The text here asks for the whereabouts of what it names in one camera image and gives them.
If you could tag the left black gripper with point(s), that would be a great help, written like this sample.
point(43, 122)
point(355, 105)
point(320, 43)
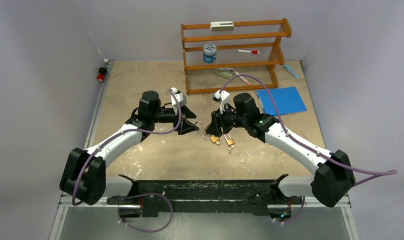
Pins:
point(186, 126)

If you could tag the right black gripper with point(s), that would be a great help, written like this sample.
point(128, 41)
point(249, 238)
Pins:
point(218, 119)

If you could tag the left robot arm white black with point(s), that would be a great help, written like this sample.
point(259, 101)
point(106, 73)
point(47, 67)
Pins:
point(84, 176)

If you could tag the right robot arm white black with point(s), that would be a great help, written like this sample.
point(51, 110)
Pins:
point(331, 177)

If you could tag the key in long padlock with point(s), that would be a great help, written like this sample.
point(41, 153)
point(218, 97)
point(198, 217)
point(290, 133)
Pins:
point(230, 148)

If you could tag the long shackle brass padlock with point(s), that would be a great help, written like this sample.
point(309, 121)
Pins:
point(228, 139)

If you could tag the white pen on table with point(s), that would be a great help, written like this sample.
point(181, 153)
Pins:
point(242, 78)

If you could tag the grey stapler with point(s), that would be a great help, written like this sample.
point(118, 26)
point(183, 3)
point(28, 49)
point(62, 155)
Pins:
point(225, 72)

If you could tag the orange wooden shelf rack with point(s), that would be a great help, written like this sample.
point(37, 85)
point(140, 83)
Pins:
point(276, 56)

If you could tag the blue white jar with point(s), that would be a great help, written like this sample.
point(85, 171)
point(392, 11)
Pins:
point(209, 53)

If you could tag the white red marker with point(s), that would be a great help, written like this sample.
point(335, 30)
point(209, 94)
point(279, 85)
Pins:
point(254, 52)

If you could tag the light blue eraser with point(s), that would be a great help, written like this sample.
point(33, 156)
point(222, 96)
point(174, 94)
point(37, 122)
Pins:
point(291, 71)

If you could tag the red emergency stop button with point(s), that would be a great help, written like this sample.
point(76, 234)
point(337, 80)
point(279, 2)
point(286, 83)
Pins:
point(102, 72)

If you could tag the white rectangular box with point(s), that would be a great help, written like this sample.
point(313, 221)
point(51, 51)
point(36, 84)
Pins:
point(222, 26)

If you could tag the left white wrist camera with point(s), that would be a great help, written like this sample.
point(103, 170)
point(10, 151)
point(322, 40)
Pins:
point(178, 99)

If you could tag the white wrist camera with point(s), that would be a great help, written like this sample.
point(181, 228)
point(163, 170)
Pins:
point(223, 98)
point(178, 99)

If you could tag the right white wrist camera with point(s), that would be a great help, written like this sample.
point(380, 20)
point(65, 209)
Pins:
point(223, 98)

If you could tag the black base frame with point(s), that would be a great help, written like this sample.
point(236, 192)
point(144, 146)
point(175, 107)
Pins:
point(260, 197)

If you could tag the aluminium rail frame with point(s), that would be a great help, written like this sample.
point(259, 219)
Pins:
point(184, 158)

